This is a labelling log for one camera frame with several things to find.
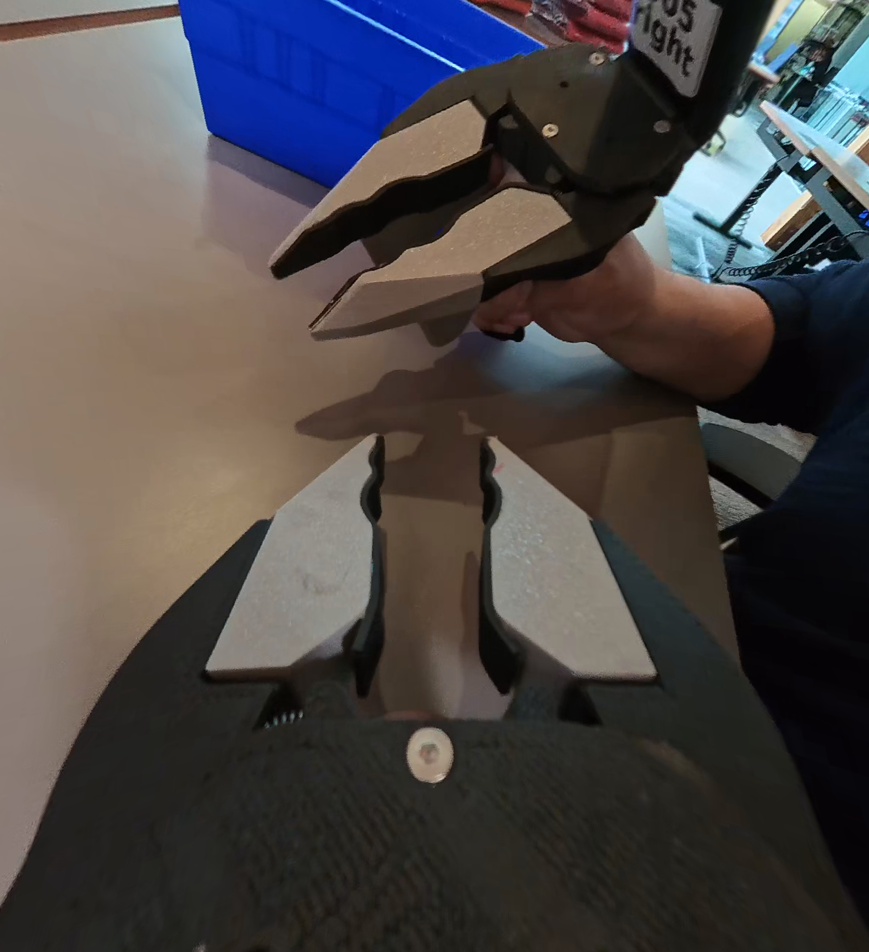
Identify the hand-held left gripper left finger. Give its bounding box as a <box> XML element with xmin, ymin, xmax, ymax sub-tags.
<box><xmin>204</xmin><ymin>435</ymin><xmax>388</xmax><ymax>700</ymax></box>

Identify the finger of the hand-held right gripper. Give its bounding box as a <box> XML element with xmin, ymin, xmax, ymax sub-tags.
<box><xmin>268</xmin><ymin>97</ymin><xmax>496</xmax><ymax>282</ymax></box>
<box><xmin>306</xmin><ymin>184</ymin><xmax>575</xmax><ymax>343</ymax></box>

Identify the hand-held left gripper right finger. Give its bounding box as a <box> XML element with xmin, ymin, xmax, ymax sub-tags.
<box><xmin>476</xmin><ymin>436</ymin><xmax>660</xmax><ymax>696</ymax></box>

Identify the blue plastic bin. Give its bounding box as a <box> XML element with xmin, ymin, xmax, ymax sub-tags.
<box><xmin>179</xmin><ymin>0</ymin><xmax>548</xmax><ymax>189</ymax></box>

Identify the person's right forearm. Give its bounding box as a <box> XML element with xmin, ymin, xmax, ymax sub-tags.
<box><xmin>631</xmin><ymin>241</ymin><xmax>869</xmax><ymax>436</ymax></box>

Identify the person's right hand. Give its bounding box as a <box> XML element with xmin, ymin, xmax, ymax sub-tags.
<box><xmin>470</xmin><ymin>233</ymin><xmax>666</xmax><ymax>347</ymax></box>

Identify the stack of folded cloths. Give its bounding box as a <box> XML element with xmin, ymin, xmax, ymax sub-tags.
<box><xmin>467</xmin><ymin>0</ymin><xmax>637</xmax><ymax>53</ymax></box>

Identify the person's black office chair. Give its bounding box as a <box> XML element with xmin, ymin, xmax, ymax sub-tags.
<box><xmin>698</xmin><ymin>424</ymin><xmax>814</xmax><ymax>540</ymax></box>

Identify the black coiled cable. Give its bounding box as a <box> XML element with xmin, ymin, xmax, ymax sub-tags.
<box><xmin>717</xmin><ymin>231</ymin><xmax>869</xmax><ymax>282</ymax></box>

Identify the wooden desk black frame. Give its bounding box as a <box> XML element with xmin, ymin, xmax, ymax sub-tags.
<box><xmin>757</xmin><ymin>100</ymin><xmax>869</xmax><ymax>261</ymax></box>

